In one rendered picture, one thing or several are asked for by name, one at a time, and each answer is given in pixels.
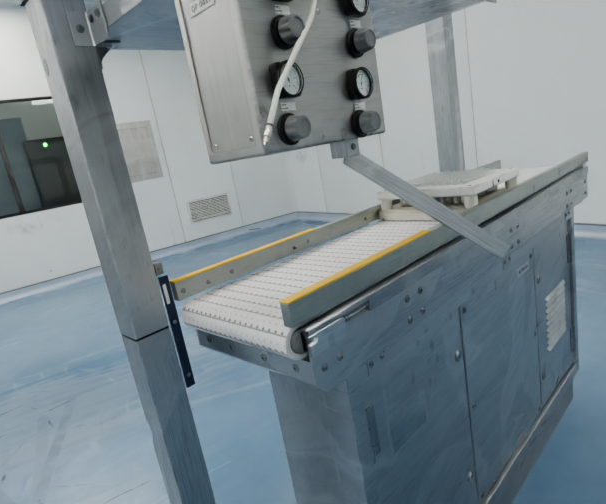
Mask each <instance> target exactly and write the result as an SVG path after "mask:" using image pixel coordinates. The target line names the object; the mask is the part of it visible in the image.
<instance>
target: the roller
mask: <svg viewBox="0 0 606 504"><path fill-rule="evenodd" d="M301 328H302V327H299V328H298V329H296V330H295V331H294V332H293V334H292V336H291V340H290V347H291V349H292V351H293V352H294V353H295V354H304V353H306V352H307V351H308V349H307V343H306V338H305V336H304V335H303V332H302V329H301Z"/></svg>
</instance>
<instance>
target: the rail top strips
mask: <svg viewBox="0 0 606 504"><path fill-rule="evenodd" d="M314 230H315V229H308V230H305V231H303V232H300V233H297V234H294V235H292V236H289V237H286V238H284V239H281V240H278V241H276V242H273V243H270V244H267V245H265V246H262V247H259V248H257V249H254V250H251V251H248V252H246V253H243V254H240V255H238V256H235V257H232V258H230V259H227V260H224V261H221V262H219V263H216V264H213V265H211V266H208V267H205V268H203V269H200V270H197V271H194V272H192V273H189V274H186V275H184V276H181V277H178V278H175V279H173V280H170V281H169V282H170V283H176V282H179V281H182V280H184V279H187V278H190V277H192V276H195V275H198V274H200V273H203V272H206V271H208V270H211V269H214V268H216V267H219V266H222V265H224V264H227V263H229V262H232V261H235V260H237V259H240V258H243V257H245V256H248V255H251V254H253V253H256V252H259V251H261V250H264V249H267V248H269V247H272V246H275V245H277V244H280V243H283V242H285V241H288V240H290V239H293V238H296V237H298V236H301V235H304V234H306V233H309V232H312V231H314ZM430 232H431V230H422V231H420V232H418V233H416V234H414V235H412V236H410V237H408V238H406V239H404V240H402V241H400V242H398V243H396V244H394V245H392V246H390V247H388V248H386V249H384V250H382V251H380V252H378V253H376V254H374V255H372V256H370V257H367V258H365V259H363V260H361V261H359V262H357V263H355V264H353V265H351V266H349V267H347V268H345V269H343V270H341V271H339V272H337V273H335V274H333V275H331V276H329V277H327V278H325V279H323V280H321V281H319V282H317V283H315V284H313V285H311V286H309V287H307V288H305V289H303V290H301V291H299V292H297V293H295V294H293V295H291V296H289V297H286V298H284V299H282V300H280V301H279V303H281V304H286V305H289V304H291V303H293V302H295V301H297V300H299V299H301V298H303V297H305V296H307V295H309V294H310V293H312V292H314V291H316V290H318V289H320V288H322V287H324V286H326V285H328V284H330V283H332V282H334V281H336V280H338V279H340V278H342V277H344V276H346V275H348V274H350V273H352V272H354V271H355V270H357V269H359V268H361V267H363V266H365V265H367V264H369V263H371V262H373V261H375V260H377V259H379V258H381V257H383V256H385V255H387V254H389V253H391V252H393V251H395V250H397V249H399V248H401V247H402V246H404V245H406V244H408V243H410V242H412V241H414V240H416V239H418V238H420V237H422V236H424V235H426V234H428V233H430Z"/></svg>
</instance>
